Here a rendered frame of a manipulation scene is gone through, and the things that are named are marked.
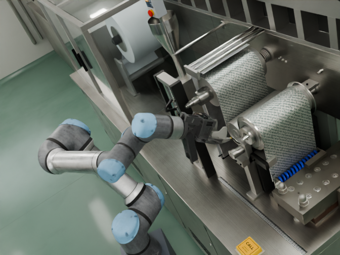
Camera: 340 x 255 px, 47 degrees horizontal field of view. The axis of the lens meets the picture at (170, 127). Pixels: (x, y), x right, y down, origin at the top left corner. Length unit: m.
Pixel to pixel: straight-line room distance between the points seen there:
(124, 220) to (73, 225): 1.88
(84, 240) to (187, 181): 1.54
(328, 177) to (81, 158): 0.90
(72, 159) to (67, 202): 2.32
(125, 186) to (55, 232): 1.95
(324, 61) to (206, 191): 0.76
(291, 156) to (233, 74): 0.40
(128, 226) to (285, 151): 0.67
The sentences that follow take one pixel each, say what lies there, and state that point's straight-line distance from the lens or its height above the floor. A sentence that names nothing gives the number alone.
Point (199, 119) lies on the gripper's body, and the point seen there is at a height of 1.47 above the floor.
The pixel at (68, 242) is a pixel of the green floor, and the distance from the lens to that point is 3.31.
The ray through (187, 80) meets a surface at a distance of 2.06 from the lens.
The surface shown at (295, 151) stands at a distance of 1.60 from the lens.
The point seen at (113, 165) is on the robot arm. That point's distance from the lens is 1.17.
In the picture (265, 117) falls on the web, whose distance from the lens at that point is 1.45.
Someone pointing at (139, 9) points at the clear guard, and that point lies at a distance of 2.17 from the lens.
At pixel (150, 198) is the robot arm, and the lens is 1.59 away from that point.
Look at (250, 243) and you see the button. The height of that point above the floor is 0.92.
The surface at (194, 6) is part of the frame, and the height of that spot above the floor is 1.46.
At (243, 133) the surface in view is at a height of 1.25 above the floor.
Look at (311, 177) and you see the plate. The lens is 1.58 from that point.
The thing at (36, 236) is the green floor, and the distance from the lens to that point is 3.57.
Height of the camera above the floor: 2.21
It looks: 36 degrees down
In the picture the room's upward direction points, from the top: 24 degrees counter-clockwise
